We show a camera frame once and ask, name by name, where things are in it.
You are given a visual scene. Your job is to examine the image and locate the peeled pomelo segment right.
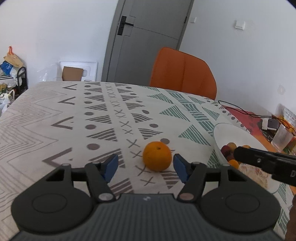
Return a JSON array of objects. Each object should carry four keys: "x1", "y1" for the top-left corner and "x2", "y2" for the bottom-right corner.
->
[{"x1": 238, "y1": 163, "x2": 269, "y2": 189}]

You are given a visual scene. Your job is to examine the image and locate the clear plastic cup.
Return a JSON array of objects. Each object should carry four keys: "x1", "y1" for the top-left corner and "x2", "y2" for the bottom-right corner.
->
[{"x1": 271, "y1": 124, "x2": 293, "y2": 152}]

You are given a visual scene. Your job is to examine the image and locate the large orange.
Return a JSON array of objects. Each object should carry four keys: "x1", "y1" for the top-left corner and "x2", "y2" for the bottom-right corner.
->
[{"x1": 142, "y1": 142, "x2": 172, "y2": 172}]

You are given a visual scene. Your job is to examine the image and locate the small red fruit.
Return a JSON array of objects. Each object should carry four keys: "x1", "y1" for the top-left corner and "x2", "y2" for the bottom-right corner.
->
[{"x1": 221, "y1": 145, "x2": 232, "y2": 158}]

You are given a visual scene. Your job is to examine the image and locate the tiny orange kumquat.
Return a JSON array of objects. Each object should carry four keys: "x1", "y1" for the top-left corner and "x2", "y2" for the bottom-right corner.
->
[{"x1": 228, "y1": 159, "x2": 239, "y2": 169}]

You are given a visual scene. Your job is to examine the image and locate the medium orange mandarin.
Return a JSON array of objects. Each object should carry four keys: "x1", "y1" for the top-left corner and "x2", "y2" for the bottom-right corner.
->
[{"x1": 241, "y1": 145, "x2": 251, "y2": 149}]

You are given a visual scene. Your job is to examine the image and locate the brown longan on plate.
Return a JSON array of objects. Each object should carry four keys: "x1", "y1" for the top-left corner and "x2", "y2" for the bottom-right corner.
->
[{"x1": 227, "y1": 142, "x2": 237, "y2": 151}]

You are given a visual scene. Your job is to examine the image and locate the white round plate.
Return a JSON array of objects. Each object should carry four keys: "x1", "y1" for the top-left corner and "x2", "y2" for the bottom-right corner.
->
[{"x1": 213, "y1": 123, "x2": 280, "y2": 194}]

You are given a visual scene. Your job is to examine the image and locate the red orange mat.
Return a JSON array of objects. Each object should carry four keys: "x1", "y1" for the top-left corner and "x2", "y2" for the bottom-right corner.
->
[{"x1": 220, "y1": 104, "x2": 296, "y2": 195}]

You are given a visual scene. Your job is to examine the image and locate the patterned tablecloth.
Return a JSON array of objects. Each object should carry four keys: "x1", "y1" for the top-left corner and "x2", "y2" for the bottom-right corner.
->
[{"x1": 1, "y1": 82, "x2": 295, "y2": 240}]

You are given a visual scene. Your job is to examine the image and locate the white foam board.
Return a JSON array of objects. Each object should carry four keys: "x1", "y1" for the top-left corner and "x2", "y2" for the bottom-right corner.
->
[{"x1": 59, "y1": 61, "x2": 98, "y2": 82}]

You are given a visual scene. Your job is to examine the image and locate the brown cardboard box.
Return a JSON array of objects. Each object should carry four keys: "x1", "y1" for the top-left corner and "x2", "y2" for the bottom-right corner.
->
[{"x1": 62, "y1": 66, "x2": 83, "y2": 81}]

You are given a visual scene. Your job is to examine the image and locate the orange chair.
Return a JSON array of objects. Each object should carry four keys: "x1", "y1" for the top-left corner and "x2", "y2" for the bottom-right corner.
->
[{"x1": 149, "y1": 47, "x2": 217, "y2": 100}]

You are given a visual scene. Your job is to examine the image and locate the white plastic bag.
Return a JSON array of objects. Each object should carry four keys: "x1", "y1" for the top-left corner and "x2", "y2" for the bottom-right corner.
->
[{"x1": 0, "y1": 89, "x2": 15, "y2": 115}]

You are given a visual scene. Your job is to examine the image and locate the black metal rack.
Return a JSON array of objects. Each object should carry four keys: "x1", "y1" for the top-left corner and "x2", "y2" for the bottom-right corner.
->
[{"x1": 1, "y1": 67, "x2": 28, "y2": 95}]

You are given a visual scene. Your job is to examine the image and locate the brown paper bag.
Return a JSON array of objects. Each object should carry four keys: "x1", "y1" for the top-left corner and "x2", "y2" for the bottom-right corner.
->
[{"x1": 4, "y1": 46, "x2": 23, "y2": 68}]

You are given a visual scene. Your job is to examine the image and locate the grey door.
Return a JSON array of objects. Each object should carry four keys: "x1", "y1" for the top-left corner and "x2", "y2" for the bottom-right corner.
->
[{"x1": 101, "y1": 0, "x2": 193, "y2": 86}]

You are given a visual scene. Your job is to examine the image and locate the black cable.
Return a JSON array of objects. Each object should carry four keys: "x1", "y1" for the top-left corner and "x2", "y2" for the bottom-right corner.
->
[{"x1": 218, "y1": 99, "x2": 273, "y2": 119}]

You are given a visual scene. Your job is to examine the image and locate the white light switch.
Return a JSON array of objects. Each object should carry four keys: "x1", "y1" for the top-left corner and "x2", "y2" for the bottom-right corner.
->
[{"x1": 234, "y1": 20, "x2": 246, "y2": 31}]

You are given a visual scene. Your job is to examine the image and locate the black door handle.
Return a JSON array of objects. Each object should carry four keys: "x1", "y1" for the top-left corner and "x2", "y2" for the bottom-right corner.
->
[{"x1": 117, "y1": 16, "x2": 134, "y2": 36}]

